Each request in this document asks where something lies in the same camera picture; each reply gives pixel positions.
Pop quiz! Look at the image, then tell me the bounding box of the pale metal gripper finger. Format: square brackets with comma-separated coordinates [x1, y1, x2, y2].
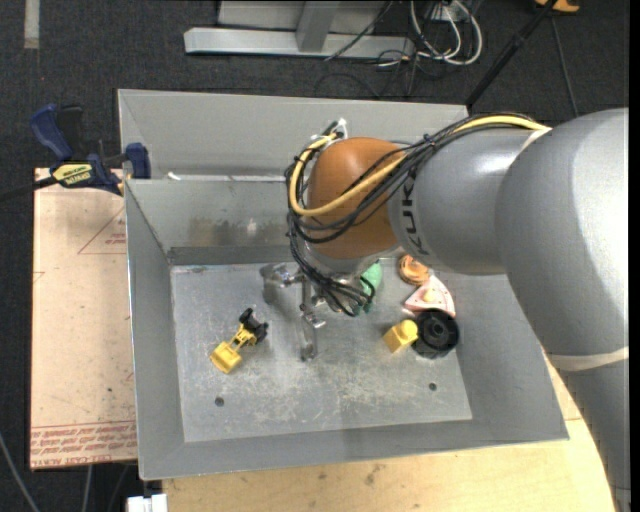
[298, 310, 329, 363]
[259, 263, 301, 306]

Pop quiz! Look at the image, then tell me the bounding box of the grey metal bin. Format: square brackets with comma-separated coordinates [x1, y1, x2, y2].
[117, 88, 570, 481]

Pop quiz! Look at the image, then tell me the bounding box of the orange round toy food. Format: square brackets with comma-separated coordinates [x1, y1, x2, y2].
[397, 253, 432, 288]

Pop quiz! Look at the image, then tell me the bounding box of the yellow and black toy vehicle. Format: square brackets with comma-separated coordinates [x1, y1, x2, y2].
[209, 307, 270, 376]

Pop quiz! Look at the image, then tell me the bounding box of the yellow toy block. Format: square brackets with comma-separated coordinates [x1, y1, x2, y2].
[382, 318, 420, 354]

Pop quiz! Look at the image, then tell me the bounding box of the pink triangular toy slice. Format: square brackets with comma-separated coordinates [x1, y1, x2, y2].
[403, 274, 458, 319]

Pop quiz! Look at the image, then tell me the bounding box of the black round knob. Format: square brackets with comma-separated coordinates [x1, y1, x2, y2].
[411, 308, 461, 359]

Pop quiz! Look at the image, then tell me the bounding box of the brown cardboard board, red print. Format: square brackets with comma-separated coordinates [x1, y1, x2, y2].
[29, 167, 139, 471]

